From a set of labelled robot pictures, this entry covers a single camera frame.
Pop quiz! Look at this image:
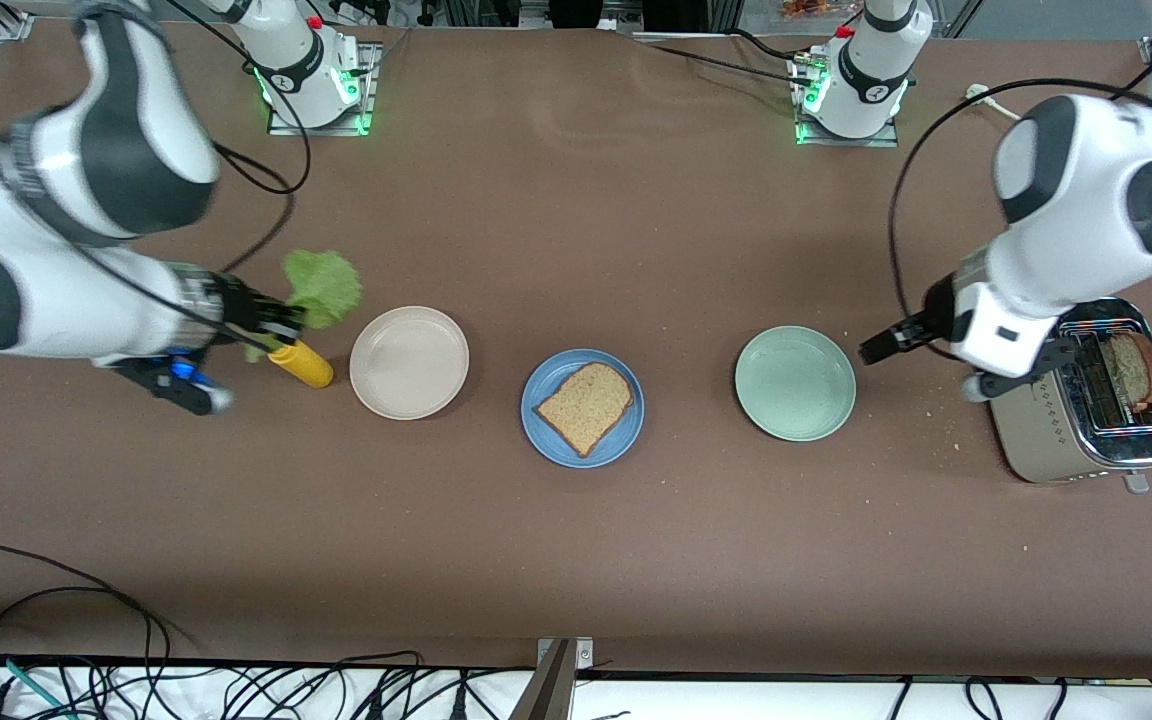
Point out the blue round plate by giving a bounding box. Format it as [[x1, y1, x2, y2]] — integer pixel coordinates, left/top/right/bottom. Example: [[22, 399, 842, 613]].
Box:
[[520, 347, 646, 469]]

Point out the dark metal bar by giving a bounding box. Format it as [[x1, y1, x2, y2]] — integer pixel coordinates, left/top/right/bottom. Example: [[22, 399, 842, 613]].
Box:
[[508, 640, 578, 720]]

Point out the beige chrome toaster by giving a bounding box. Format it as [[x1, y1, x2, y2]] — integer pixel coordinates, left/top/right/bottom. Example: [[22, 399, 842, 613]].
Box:
[[986, 296, 1152, 495]]

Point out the beige round plate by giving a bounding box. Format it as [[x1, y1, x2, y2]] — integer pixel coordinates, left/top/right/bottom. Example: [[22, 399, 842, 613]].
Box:
[[349, 305, 471, 421]]

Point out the green round plate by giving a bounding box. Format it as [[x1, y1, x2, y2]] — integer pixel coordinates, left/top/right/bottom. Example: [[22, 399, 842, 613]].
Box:
[[734, 325, 858, 443]]

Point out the brown toast bread slice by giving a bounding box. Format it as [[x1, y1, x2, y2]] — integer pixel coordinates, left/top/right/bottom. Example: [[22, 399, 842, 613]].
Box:
[[1101, 331, 1152, 413], [534, 361, 636, 459]]

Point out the black base cable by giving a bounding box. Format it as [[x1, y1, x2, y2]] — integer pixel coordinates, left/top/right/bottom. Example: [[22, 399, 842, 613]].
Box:
[[731, 28, 807, 63], [626, 35, 817, 86]]

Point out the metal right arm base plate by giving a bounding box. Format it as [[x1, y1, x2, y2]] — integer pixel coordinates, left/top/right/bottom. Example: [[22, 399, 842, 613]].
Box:
[[266, 40, 384, 137]]

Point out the white toaster power cord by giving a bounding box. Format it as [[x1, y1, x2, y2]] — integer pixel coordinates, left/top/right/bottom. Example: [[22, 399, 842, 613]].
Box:
[[966, 84, 1022, 123]]

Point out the yellow mustard squeeze bottle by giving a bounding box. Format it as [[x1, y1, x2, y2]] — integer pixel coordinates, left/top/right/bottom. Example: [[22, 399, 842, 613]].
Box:
[[266, 340, 335, 389]]

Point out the green lettuce leaf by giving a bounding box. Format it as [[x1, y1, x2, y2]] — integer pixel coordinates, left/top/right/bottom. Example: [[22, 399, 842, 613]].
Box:
[[244, 250, 365, 363]]

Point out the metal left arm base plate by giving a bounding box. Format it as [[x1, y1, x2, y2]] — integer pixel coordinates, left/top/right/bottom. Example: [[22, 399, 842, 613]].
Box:
[[794, 50, 902, 149]]

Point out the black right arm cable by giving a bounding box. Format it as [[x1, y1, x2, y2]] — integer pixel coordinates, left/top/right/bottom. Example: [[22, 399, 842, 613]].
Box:
[[76, 0, 312, 331]]

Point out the silver metal bracket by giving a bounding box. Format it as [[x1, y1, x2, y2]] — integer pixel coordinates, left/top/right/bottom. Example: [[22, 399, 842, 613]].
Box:
[[536, 636, 596, 673]]

